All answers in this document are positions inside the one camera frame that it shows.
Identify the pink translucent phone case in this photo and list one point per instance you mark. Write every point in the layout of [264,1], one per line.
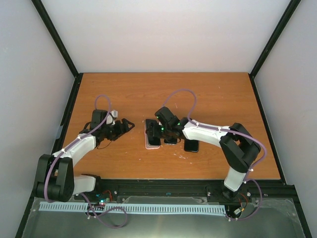
[152,147]

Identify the left black frame post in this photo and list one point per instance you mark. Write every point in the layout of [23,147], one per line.
[41,10]

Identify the black phone case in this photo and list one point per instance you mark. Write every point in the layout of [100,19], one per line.
[190,150]

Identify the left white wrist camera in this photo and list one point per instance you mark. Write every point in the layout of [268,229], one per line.
[112,117]

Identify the right black frame post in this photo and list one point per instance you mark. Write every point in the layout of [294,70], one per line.
[282,23]

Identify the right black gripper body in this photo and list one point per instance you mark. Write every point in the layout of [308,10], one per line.
[165,134]

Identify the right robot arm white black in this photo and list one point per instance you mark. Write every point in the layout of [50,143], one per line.
[239,147]

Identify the black frame post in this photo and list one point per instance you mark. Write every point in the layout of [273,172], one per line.
[41,10]
[282,23]

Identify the metal base plate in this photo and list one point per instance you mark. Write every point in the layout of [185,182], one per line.
[273,218]

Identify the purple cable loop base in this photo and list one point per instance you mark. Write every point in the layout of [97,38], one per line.
[104,217]

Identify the light blue slotted cable duct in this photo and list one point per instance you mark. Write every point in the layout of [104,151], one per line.
[138,209]

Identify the black smartphone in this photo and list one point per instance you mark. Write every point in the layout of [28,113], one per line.
[191,146]
[152,132]

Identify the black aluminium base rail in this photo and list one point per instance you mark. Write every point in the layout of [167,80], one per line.
[211,190]

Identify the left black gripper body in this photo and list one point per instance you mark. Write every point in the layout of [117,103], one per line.
[112,133]

